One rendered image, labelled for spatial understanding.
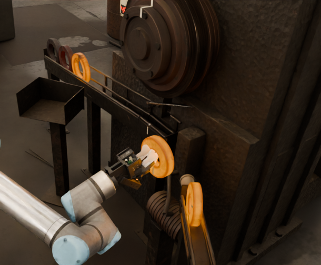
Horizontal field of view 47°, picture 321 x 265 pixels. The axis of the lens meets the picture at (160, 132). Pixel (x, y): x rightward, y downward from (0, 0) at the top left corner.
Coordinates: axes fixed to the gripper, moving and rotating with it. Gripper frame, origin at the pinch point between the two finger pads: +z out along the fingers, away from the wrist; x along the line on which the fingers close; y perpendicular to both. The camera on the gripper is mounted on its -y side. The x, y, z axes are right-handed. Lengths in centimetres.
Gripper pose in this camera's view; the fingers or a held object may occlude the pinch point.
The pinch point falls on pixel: (157, 152)
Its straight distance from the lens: 130.7
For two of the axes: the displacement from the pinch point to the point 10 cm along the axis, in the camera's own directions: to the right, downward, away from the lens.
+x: -6.2, -5.1, 6.0
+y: -1.2, -6.9, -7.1
